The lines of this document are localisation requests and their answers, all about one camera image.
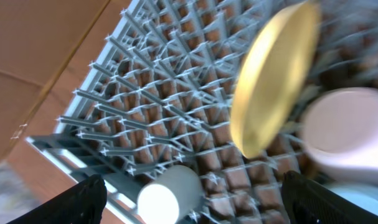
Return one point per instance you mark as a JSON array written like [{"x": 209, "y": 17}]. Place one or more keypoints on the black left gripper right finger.
[{"x": 307, "y": 201}]

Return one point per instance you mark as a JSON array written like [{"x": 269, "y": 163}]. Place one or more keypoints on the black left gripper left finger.
[{"x": 81, "y": 204}]

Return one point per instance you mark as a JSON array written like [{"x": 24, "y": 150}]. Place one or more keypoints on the grey dishwasher rack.
[{"x": 160, "y": 95}]

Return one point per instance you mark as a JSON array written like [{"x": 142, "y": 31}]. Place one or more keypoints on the light blue bowl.
[{"x": 364, "y": 196}]

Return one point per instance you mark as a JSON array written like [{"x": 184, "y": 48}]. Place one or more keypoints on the yellow round plate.
[{"x": 272, "y": 76}]

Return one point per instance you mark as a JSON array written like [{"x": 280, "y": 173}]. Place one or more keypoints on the white paper cup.
[{"x": 170, "y": 197}]

